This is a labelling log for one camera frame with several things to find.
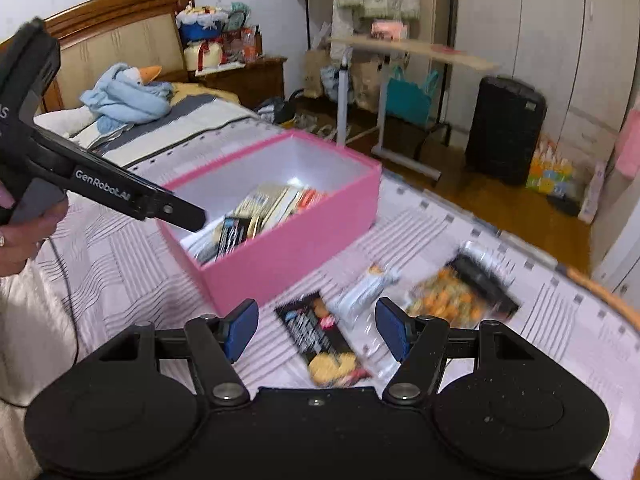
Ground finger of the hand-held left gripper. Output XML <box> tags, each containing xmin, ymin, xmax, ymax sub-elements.
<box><xmin>137</xmin><ymin>185</ymin><xmax>207</xmax><ymax>234</ymax></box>

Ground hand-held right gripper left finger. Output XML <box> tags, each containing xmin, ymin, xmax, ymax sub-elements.
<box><xmin>98</xmin><ymin>299</ymin><xmax>259</xmax><ymax>407</ymax></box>

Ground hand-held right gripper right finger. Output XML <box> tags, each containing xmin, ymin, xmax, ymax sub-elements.
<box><xmin>375</xmin><ymin>297</ymin><xmax>536</xmax><ymax>406</ymax></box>

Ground light blue snack bar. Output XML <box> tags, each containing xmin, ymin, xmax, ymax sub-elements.
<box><xmin>331</xmin><ymin>264</ymin><xmax>402</xmax><ymax>327</ymax></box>

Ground black cookie snack packet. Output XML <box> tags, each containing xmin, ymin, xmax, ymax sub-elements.
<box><xmin>274</xmin><ymin>290</ymin><xmax>374</xmax><ymax>389</ymax></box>

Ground pink cardboard box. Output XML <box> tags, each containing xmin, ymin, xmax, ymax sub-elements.
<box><xmin>157</xmin><ymin>129</ymin><xmax>384</xmax><ymax>314</ymax></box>

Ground person's left hand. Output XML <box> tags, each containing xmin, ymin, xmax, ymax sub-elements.
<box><xmin>0</xmin><ymin>185</ymin><xmax>69</xmax><ymax>279</ymax></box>

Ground white pillow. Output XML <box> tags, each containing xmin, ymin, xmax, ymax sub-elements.
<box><xmin>32</xmin><ymin>107</ymin><xmax>103</xmax><ymax>142</ymax></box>

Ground orange and black snack packet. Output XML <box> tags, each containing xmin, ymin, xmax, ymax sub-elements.
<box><xmin>404</xmin><ymin>247</ymin><xmax>522</xmax><ymax>330</ymax></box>

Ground pile of snack packets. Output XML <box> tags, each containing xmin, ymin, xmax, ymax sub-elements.
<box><xmin>187</xmin><ymin>182</ymin><xmax>328</xmax><ymax>265</ymax></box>

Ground colour block bed sheet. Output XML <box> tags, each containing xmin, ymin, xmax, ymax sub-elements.
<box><xmin>70</xmin><ymin>80</ymin><xmax>263</xmax><ymax>167</ymax></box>

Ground wooden bed headboard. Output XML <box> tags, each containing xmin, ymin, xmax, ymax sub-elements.
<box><xmin>0</xmin><ymin>0</ymin><xmax>197</xmax><ymax>113</ymax></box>

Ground blue plush goose toy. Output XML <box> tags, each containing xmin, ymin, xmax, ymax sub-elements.
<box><xmin>80</xmin><ymin>62</ymin><xmax>175</xmax><ymax>134</ymax></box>

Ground black bag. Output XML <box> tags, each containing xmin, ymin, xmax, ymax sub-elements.
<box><xmin>256</xmin><ymin>96</ymin><xmax>297</xmax><ymax>125</ymax></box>

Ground wooden nightstand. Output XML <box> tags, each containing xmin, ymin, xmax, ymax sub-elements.
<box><xmin>192</xmin><ymin>55</ymin><xmax>289</xmax><ymax>112</ymax></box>

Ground yellow gift bag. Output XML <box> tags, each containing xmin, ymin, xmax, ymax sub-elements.
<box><xmin>182</xmin><ymin>40</ymin><xmax>224</xmax><ymax>74</ymax></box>

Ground pair of shoes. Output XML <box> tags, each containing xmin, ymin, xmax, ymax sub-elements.
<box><xmin>294</xmin><ymin>114</ymin><xmax>342</xmax><ymax>140</ymax></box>

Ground red gift basket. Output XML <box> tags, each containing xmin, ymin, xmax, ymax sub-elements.
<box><xmin>221</xmin><ymin>25</ymin><xmax>264</xmax><ymax>64</ymax></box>

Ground blue flower basket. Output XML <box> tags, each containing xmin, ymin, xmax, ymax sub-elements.
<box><xmin>175</xmin><ymin>4</ymin><xmax>227</xmax><ymax>44</ymax></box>

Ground brown paper bag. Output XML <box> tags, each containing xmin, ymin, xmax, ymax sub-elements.
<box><xmin>301</xmin><ymin>49</ymin><xmax>332</xmax><ymax>99</ymax></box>

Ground black slippers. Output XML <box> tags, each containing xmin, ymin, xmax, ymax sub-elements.
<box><xmin>546</xmin><ymin>194</ymin><xmax>582</xmax><ymax>217</ymax></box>

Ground colourful checkered gift bag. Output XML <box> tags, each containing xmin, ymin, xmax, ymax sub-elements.
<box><xmin>525</xmin><ymin>134</ymin><xmax>577</xmax><ymax>199</ymax></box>

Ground black suitcase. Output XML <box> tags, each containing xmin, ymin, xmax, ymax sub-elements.
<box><xmin>464</xmin><ymin>76</ymin><xmax>549</xmax><ymax>187</ymax></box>

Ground teal tote bag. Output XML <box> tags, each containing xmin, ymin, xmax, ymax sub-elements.
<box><xmin>386</xmin><ymin>66</ymin><xmax>442</xmax><ymax>127</ymax></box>

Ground white door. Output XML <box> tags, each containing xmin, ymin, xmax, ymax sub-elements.
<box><xmin>591</xmin><ymin>217</ymin><xmax>640</xmax><ymax>303</ymax></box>

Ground white patterned packet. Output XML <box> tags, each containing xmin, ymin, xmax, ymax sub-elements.
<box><xmin>577</xmin><ymin>161</ymin><xmax>607</xmax><ymax>224</ymax></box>

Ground wooden overbed table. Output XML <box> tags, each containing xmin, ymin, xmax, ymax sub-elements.
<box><xmin>327</xmin><ymin>35</ymin><xmax>502</xmax><ymax>182</ymax></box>

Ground small pink box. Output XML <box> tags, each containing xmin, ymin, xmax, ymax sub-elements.
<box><xmin>371</xmin><ymin>20</ymin><xmax>409</xmax><ymax>42</ymax></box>

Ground pink garment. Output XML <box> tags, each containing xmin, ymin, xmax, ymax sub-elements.
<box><xmin>614</xmin><ymin>109</ymin><xmax>640</xmax><ymax>177</ymax></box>

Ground black cable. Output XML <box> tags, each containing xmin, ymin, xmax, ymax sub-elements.
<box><xmin>0</xmin><ymin>237</ymin><xmax>81</xmax><ymax>408</ymax></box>

